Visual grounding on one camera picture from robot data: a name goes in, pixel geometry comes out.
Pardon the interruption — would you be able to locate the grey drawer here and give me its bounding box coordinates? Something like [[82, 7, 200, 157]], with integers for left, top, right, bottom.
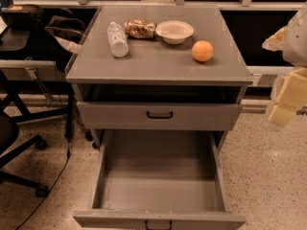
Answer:
[[73, 130, 246, 230], [77, 102, 242, 131]]

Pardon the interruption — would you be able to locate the black floor cable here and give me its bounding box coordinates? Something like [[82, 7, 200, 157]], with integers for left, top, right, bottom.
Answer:
[[13, 80, 72, 230]]

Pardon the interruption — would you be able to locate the orange fruit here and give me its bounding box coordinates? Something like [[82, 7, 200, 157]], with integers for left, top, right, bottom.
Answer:
[[192, 40, 214, 62]]

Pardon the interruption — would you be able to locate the grey drawer cabinet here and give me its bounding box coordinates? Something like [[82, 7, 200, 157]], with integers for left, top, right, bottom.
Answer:
[[66, 5, 251, 145]]

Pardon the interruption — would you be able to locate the black office chair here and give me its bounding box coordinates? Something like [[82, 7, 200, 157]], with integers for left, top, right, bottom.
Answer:
[[0, 109, 49, 197]]

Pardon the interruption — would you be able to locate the white bowl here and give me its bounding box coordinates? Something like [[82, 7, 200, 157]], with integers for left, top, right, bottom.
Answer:
[[155, 21, 194, 45]]

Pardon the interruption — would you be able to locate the clear plastic water bottle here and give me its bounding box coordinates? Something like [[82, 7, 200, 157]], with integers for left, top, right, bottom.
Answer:
[[107, 22, 129, 58]]

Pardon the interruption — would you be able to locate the crumpled gold snack bag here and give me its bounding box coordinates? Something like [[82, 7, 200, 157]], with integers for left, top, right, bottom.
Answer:
[[125, 19, 156, 39]]

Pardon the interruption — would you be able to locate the black bag on desk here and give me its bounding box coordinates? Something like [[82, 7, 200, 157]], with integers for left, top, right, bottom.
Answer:
[[1, 4, 44, 30]]

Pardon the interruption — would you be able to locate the dark jacket with white cloth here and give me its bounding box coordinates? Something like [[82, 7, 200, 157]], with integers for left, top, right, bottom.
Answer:
[[45, 15, 86, 54]]

